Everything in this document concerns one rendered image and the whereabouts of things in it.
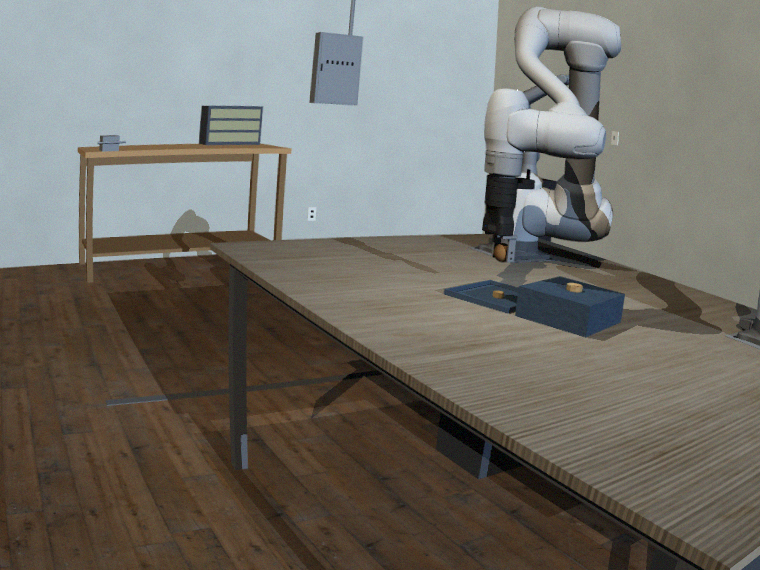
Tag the brown ball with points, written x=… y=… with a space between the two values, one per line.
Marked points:
x=500 y=252

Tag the blue rimmed tray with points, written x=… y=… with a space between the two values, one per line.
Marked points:
x=489 y=293

